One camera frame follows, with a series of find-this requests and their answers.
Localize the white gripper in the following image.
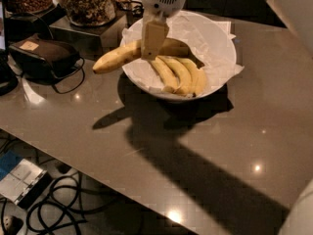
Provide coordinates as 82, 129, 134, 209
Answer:
141, 0, 186, 60

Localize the yellow banana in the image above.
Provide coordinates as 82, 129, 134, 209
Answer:
93, 38, 204, 73
150, 57, 178, 93
160, 56, 192, 96
178, 58, 207, 97

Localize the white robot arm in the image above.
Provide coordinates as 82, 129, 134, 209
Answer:
145, 0, 313, 235

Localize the white bowl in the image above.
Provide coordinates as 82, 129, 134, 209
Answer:
118, 10, 238, 102

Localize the white paper liner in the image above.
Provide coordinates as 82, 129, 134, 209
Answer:
120, 11, 245, 98

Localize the glass jar of granola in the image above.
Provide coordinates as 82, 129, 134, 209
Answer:
61, 0, 116, 26

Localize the black VR headset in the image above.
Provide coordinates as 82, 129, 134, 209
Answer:
9, 34, 81, 84

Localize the dark left scale base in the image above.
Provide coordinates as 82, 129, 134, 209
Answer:
5, 6, 66, 42

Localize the tablet screen edge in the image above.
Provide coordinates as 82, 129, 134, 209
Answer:
0, 0, 8, 59

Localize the silver box on floor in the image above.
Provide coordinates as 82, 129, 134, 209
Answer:
0, 159, 51, 210

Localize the black headset cable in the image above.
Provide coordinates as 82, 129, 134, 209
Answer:
48, 56, 86, 95

